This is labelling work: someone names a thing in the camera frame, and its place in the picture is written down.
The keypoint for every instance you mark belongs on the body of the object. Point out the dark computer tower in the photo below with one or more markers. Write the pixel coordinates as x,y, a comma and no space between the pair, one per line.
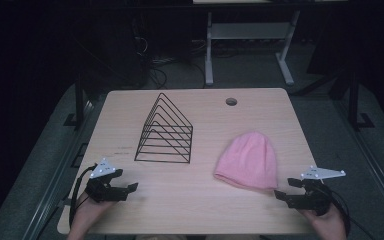
120,50

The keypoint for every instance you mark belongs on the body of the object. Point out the white metal desk frame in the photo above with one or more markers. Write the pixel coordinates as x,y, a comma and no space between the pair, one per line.
246,30

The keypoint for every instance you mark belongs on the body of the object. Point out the person's right hand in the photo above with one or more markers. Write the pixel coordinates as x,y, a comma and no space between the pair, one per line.
330,226

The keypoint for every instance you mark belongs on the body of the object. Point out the pink knitted beanie hat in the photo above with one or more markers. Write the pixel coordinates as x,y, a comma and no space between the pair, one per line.
248,161

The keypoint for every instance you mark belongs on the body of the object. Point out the aluminium floor rail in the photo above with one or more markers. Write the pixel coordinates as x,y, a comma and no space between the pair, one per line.
58,173
371,166

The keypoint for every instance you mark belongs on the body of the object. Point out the person's left hand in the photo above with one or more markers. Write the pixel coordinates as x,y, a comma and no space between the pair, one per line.
86,216

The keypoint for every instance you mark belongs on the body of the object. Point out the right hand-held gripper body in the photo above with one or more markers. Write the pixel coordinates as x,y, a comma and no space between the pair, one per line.
315,200

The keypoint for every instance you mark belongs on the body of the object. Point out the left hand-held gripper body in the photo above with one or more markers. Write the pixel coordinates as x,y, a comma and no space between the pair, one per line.
104,191

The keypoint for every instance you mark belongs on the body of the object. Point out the black metal stand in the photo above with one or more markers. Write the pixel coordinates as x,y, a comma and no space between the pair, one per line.
354,100
79,100

